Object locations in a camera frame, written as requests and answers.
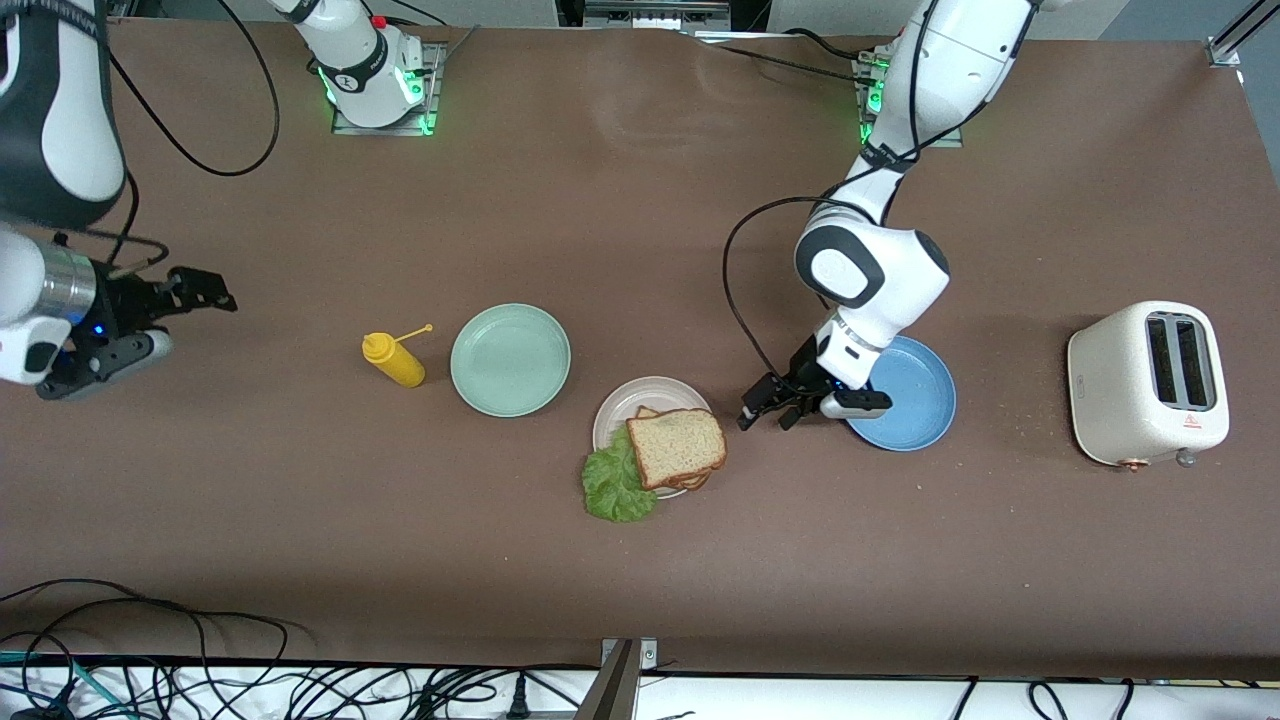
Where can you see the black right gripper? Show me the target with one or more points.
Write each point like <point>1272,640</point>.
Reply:
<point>128,301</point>

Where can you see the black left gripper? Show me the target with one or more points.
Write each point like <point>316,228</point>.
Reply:
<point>801,372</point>

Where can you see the brown bread slice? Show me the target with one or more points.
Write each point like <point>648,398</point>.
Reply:
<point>646,411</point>
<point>680,445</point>

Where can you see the green lettuce leaf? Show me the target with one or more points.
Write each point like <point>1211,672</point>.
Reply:
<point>615,490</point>

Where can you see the yellow squeeze bottle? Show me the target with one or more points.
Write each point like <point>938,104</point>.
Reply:
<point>400,365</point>

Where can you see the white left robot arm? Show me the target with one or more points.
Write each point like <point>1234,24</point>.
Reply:
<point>880,275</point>

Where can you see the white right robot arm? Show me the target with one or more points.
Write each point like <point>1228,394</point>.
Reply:
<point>85,110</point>

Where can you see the blue plate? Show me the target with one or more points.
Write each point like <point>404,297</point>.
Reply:
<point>915,410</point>

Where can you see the beige plate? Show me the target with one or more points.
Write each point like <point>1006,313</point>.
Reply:
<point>615,410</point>

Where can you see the mint green plate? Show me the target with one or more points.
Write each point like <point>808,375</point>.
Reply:
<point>510,360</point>

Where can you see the white lower shelf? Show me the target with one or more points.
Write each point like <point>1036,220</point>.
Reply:
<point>800,700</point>

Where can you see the white two-slot toaster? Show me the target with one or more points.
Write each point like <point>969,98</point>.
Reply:
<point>1110,400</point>

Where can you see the black power plug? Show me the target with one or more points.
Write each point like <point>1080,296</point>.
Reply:
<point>517,700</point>

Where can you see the grey metal device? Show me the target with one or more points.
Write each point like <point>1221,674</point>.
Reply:
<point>655,12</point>

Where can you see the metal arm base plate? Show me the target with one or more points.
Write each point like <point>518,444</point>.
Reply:
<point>436,80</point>
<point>955,141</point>

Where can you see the aluminium profile bracket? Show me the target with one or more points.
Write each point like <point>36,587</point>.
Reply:
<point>615,690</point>

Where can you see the aluminium frame corner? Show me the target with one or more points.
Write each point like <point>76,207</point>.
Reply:
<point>1225,50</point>

